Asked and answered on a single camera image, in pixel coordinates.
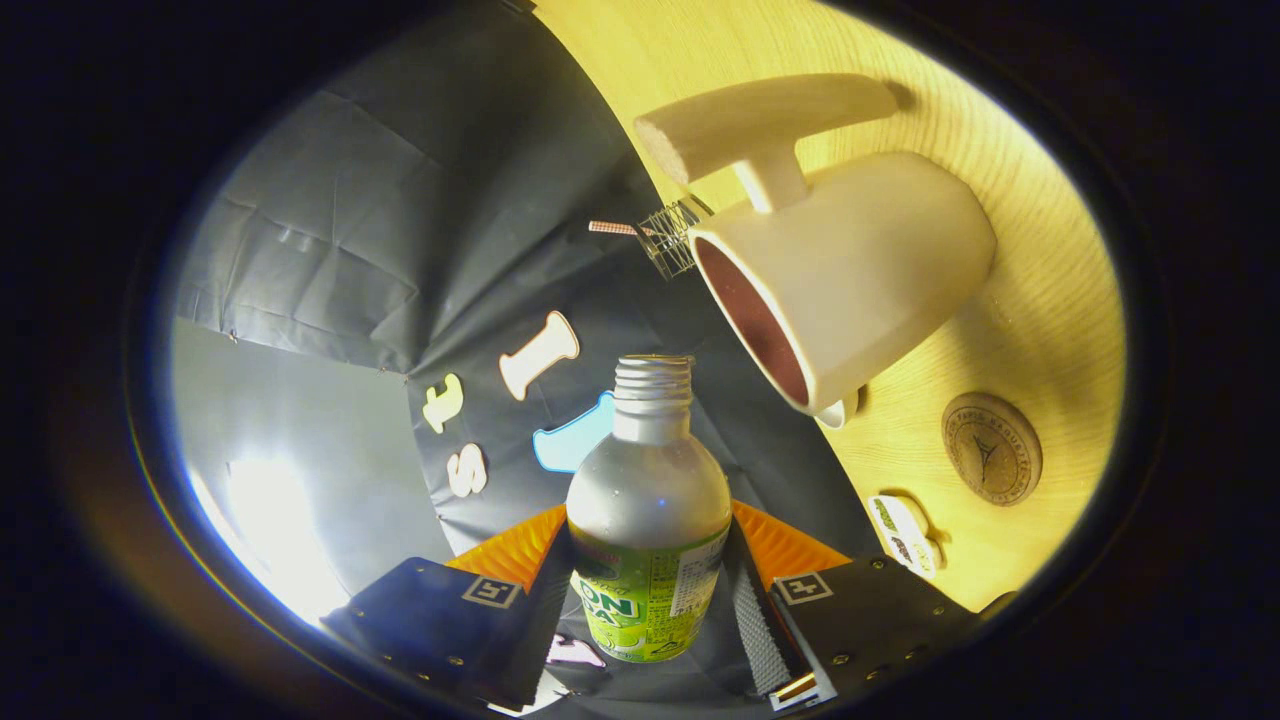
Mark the white divided dish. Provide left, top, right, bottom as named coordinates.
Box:
left=868, top=494, right=943, bottom=581

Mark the white round plate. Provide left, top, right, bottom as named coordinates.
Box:
left=815, top=388, right=861, bottom=429

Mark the wooden table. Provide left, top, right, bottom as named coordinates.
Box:
left=535, top=0, right=1129, bottom=613

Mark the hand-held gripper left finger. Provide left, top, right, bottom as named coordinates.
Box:
left=320, top=505, right=576, bottom=713

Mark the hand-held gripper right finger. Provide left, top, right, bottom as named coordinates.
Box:
left=722, top=500, right=1016, bottom=713

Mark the white cup wooden handle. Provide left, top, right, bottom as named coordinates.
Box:
left=634, top=74, right=998, bottom=417

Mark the round cork coaster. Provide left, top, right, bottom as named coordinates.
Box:
left=941, top=392, right=1044, bottom=507

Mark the silver bottle green label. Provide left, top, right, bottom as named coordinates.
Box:
left=566, top=354, right=734, bottom=664

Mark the wire mesh holder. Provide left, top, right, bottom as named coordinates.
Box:
left=636, top=195, right=713, bottom=281

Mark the black backdrop cloth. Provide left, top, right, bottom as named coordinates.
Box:
left=175, top=0, right=881, bottom=701

